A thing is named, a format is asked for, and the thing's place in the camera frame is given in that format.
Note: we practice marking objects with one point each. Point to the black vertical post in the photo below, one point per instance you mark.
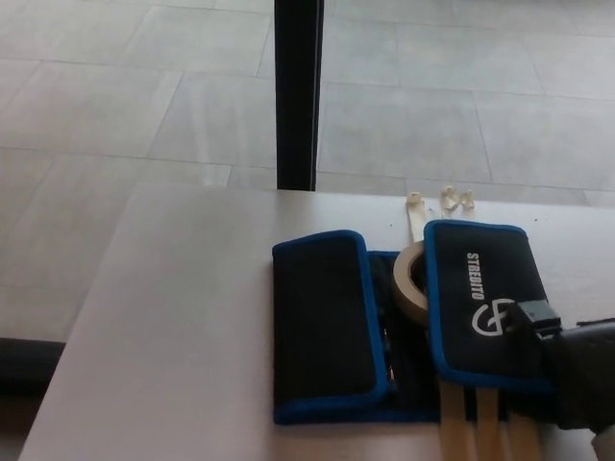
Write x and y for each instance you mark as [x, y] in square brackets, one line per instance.
[298, 96]

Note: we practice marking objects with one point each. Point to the black toolkit case blue trim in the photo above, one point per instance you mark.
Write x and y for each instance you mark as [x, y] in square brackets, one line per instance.
[322, 317]

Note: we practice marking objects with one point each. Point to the beige masking tape roll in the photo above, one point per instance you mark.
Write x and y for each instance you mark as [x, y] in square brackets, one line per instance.
[402, 288]

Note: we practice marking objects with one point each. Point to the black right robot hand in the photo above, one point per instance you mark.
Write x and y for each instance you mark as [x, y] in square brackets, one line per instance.
[583, 374]

